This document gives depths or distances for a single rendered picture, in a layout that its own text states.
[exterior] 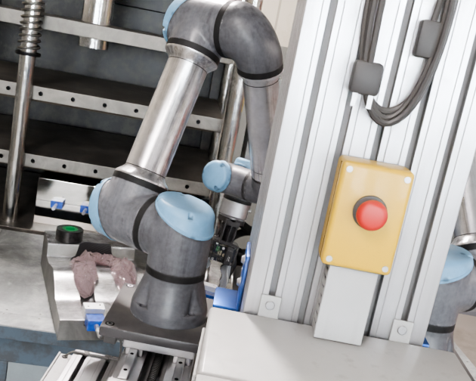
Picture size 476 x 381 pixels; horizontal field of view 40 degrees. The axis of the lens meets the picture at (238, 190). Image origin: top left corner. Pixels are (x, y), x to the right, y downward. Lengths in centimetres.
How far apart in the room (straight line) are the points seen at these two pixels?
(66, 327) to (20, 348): 19
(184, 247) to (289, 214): 38
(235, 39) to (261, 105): 15
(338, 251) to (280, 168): 13
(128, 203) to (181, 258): 16
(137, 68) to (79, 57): 28
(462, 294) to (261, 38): 62
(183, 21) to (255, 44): 16
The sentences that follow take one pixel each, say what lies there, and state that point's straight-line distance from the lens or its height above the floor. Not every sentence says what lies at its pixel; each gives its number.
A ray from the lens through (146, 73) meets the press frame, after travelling 320.
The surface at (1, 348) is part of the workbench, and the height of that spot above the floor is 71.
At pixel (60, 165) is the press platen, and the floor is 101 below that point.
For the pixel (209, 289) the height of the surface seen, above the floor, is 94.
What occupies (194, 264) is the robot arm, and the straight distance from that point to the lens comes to 122.
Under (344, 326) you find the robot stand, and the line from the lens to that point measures 85.
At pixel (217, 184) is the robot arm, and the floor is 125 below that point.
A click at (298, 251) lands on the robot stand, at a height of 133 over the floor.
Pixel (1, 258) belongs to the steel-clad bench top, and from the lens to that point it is 214.
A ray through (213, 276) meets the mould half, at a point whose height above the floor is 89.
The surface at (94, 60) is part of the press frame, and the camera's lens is 323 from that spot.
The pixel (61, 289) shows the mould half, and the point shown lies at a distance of 178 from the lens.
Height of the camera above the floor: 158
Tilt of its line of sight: 13 degrees down
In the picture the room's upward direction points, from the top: 11 degrees clockwise
